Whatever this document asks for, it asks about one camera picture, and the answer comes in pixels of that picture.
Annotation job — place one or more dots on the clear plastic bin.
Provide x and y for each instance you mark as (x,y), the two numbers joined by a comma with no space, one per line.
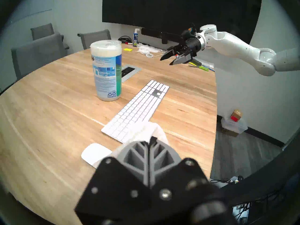
(234,128)

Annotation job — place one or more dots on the black video conference bar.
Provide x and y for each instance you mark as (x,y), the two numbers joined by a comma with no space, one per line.
(159,34)

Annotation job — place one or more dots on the white disinfecting wipe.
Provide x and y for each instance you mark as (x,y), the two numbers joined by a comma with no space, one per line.
(152,130)

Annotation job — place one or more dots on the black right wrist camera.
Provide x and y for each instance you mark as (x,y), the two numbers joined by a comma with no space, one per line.
(187,33)

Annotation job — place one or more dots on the white slim keyboard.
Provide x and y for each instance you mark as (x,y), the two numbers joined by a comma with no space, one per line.
(138,109)

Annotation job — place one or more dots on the whiteboard cleaner spray bottle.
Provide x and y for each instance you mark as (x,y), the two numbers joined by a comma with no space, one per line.
(135,39)

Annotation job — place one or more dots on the small cardboard box red label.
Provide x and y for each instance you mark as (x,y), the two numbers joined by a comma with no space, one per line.
(236,116)

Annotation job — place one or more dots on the grey mesh office chair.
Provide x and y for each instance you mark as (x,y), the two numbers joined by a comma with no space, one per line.
(93,38)
(37,55)

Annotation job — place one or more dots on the blue pen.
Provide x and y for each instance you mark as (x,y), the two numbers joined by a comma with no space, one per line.
(208,68)

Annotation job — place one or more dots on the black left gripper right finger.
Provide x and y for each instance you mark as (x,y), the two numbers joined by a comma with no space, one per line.
(178,180)

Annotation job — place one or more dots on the grey office chair with armrests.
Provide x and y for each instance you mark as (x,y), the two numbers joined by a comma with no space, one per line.
(42,31)

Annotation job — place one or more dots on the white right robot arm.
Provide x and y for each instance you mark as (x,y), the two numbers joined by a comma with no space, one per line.
(236,47)

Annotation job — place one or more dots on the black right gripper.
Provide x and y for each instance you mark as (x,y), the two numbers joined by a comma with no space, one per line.
(192,46)

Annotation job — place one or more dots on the crumpled white tissue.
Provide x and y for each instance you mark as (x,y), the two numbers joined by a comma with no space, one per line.
(146,48)

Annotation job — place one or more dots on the silver table power outlet box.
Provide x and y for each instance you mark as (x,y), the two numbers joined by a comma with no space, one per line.
(130,72)

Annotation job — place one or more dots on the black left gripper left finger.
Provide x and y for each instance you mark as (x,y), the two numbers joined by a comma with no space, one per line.
(117,187)

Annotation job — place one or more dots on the large black wall screen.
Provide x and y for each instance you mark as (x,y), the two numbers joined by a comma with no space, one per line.
(175,9)

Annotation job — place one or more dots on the disinfecting wipes canister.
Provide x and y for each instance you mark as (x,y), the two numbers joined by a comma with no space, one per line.
(106,72)

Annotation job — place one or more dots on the yellow sticky note pad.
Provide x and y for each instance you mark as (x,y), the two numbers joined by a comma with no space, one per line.
(128,49)

